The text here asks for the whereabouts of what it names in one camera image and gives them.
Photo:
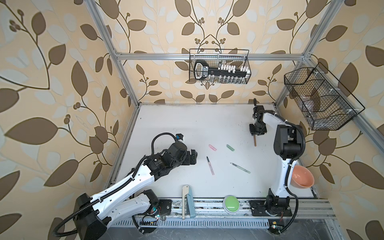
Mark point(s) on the green pen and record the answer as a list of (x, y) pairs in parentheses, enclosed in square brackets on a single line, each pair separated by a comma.
[(239, 167)]

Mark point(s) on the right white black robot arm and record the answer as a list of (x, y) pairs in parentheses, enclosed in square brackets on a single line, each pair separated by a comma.
[(289, 145)]

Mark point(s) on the side black wire basket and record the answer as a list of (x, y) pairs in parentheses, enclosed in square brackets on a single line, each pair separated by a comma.
[(326, 103)]

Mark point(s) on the rear black wire basket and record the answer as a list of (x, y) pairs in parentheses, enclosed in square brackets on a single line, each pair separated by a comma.
[(214, 57)]

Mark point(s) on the black socket set rail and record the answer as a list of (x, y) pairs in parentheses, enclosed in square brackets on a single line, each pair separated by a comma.
[(203, 70)]

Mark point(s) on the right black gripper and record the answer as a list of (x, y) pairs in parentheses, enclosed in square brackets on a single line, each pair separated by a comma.
[(252, 131)]

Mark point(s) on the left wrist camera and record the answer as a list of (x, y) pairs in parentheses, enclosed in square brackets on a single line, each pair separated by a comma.
[(180, 137)]

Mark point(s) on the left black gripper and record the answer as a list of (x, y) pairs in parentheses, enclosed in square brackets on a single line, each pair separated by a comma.
[(189, 161)]

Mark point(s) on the pink pen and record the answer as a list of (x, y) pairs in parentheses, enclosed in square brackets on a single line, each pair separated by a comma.
[(210, 166)]

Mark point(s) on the green round button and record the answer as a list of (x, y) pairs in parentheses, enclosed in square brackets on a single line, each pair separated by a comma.
[(231, 204)]

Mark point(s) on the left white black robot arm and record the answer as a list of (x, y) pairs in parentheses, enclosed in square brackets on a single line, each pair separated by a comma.
[(93, 215)]

